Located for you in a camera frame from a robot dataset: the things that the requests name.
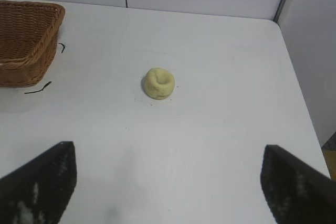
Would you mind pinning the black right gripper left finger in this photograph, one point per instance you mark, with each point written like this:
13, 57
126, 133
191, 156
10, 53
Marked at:
44, 182

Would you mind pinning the pale yellow round fruit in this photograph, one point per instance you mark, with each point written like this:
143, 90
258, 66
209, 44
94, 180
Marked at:
158, 83

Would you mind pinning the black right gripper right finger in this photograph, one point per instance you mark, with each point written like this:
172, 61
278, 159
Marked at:
291, 187

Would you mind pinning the brown wicker basket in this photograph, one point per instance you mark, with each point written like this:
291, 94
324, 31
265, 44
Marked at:
23, 37

